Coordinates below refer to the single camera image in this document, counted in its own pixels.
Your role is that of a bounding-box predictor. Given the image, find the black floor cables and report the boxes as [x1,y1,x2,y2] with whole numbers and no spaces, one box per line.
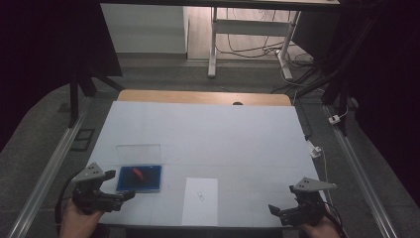
[216,8,318,95]

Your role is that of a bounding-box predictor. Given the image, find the small red box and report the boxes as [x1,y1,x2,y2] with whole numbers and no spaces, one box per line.
[131,167,146,182]

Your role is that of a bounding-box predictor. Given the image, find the aluminium rail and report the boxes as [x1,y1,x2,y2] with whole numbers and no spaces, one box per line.
[7,107,92,238]
[322,104,399,238]

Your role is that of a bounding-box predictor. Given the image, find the black rectangular floor frame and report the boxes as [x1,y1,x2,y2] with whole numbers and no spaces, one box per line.
[69,128,96,153]

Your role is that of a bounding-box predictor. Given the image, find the black metal stand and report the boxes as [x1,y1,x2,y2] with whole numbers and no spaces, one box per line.
[296,19,360,137]
[66,63,126,129]

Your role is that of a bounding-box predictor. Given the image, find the person's right hand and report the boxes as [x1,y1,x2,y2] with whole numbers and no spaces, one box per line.
[298,214,342,238]

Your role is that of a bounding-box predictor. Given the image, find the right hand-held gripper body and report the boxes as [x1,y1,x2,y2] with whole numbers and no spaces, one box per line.
[278,177,338,228]

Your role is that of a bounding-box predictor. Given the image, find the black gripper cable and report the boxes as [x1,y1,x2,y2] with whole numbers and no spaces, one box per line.
[53,170,84,226]
[324,200,349,238]

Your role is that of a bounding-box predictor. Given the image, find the white desk frame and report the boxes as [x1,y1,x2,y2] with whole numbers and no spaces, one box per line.
[207,5,302,81]

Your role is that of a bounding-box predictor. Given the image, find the white paper sheet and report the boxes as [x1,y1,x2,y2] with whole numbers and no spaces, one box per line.
[180,177,219,227]

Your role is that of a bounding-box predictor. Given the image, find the clear plastic box lid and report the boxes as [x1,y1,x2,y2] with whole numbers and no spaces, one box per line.
[116,143,162,167]

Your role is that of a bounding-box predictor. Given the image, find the blue lined clear box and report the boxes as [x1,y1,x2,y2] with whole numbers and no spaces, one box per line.
[115,165,163,193]

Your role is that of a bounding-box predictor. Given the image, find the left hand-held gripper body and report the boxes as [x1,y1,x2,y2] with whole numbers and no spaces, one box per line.
[71,162,125,215]

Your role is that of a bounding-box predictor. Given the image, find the person's left hand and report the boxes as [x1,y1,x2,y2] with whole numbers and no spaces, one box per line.
[58,198,104,238]

